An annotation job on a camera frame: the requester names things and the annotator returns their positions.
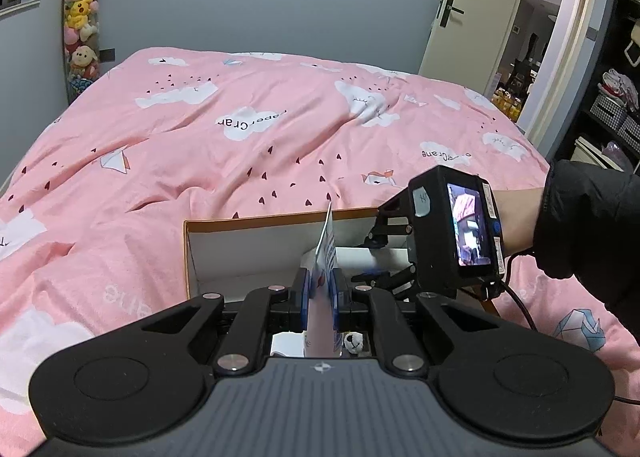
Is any hanging plush toy column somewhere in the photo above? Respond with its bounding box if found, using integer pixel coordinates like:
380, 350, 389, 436
62, 0, 101, 103

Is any black sleeved right forearm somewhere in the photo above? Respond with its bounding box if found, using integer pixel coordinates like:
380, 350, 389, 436
533, 160, 640, 336

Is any orange cardboard box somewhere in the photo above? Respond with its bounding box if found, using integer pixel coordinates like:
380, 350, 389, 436
183, 208, 408, 302

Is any pink printed duvet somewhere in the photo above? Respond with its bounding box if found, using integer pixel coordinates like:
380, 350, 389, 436
0, 46, 640, 457

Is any cream door with handle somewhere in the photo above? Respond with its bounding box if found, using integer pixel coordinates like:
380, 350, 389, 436
420, 0, 520, 93

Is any black cable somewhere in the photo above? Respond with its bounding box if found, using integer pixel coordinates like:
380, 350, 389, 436
487, 245, 640, 407

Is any right hand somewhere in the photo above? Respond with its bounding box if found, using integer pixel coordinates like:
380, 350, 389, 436
495, 188, 544, 255

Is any white lotion tube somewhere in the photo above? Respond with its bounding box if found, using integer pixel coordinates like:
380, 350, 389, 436
300, 204, 342, 359

